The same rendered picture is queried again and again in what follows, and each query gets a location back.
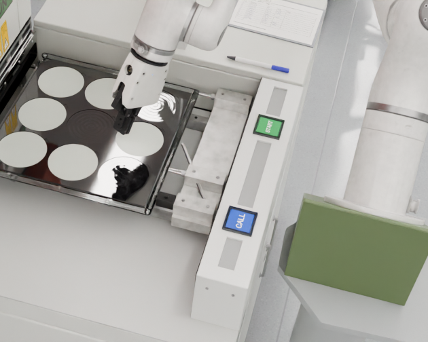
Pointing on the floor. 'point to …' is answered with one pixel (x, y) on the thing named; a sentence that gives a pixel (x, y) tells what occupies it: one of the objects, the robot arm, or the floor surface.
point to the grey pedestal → (359, 308)
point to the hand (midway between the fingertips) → (123, 122)
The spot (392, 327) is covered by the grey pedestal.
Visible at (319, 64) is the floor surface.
